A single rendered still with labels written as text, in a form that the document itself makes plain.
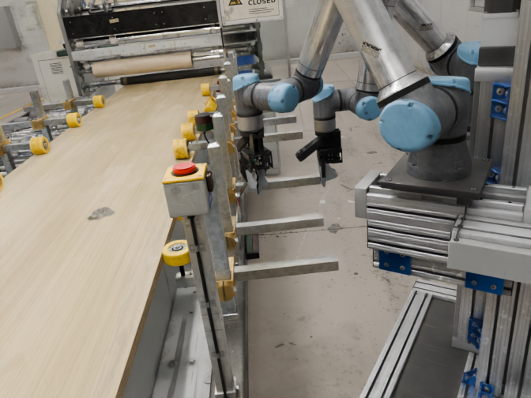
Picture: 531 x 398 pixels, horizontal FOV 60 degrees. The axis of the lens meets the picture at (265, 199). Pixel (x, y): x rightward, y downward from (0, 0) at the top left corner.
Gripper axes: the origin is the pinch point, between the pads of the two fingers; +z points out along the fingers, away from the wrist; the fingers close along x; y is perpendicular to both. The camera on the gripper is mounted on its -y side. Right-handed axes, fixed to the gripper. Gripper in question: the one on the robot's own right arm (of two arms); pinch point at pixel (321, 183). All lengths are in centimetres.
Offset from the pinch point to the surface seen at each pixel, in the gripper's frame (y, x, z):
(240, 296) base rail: -31, -46, 13
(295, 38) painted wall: 73, 859, 30
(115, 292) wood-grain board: -57, -67, -7
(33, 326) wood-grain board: -72, -76, -7
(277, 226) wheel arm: -18.2, -26.5, 1.5
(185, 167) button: -33, -81, -40
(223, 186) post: -32.9, -30.7, -15.7
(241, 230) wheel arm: -29.7, -26.4, 1.5
